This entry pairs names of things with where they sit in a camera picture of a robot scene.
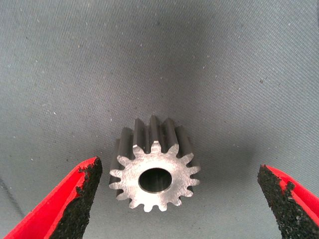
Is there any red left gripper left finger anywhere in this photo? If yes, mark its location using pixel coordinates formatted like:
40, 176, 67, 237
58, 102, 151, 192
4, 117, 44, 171
3, 156, 103, 239

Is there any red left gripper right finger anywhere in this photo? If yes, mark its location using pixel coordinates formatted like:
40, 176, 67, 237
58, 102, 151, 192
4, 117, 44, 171
257, 164, 319, 239

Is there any steel planetary gear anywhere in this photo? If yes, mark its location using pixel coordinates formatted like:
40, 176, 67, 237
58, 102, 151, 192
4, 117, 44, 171
109, 115, 201, 213

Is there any dark grey table cloth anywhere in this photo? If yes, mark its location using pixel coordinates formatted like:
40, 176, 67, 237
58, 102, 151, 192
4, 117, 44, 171
0, 0, 319, 239

